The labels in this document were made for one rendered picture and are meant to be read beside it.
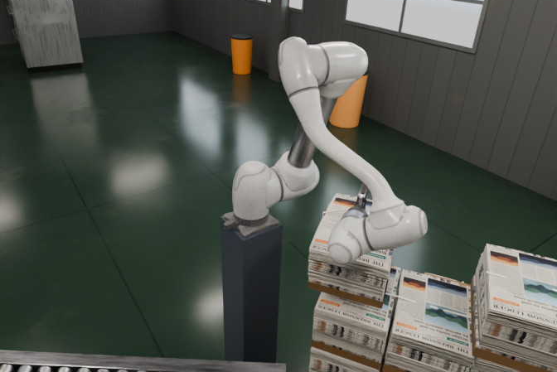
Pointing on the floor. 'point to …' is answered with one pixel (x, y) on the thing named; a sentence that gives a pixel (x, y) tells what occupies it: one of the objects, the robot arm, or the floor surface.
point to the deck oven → (41, 11)
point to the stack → (400, 328)
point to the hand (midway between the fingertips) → (365, 195)
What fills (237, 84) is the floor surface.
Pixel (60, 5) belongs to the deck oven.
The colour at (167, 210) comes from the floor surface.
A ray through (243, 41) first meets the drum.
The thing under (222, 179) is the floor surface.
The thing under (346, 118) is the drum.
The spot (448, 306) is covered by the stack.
